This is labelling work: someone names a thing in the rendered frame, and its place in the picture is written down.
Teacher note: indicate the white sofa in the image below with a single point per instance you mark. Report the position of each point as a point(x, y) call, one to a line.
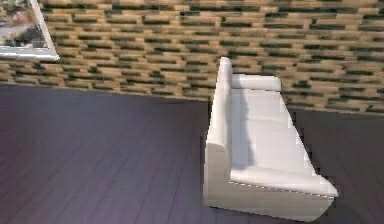
point(263, 140)

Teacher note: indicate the white framed window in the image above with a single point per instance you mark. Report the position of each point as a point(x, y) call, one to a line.
point(20, 30)

